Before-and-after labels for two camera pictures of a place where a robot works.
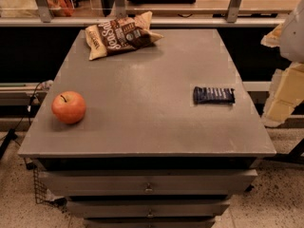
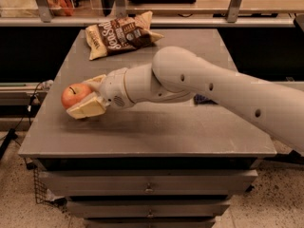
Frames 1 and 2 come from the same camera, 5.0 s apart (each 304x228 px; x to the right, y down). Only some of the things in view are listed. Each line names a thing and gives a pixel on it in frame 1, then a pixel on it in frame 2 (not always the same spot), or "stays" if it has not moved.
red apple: [68, 107] to [74, 93]
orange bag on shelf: [58, 4] stays
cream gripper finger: [273, 39] to [96, 82]
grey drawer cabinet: [145, 155] stays
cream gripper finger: [286, 91] to [91, 104]
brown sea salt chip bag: [117, 34] stays
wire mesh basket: [41, 193] stays
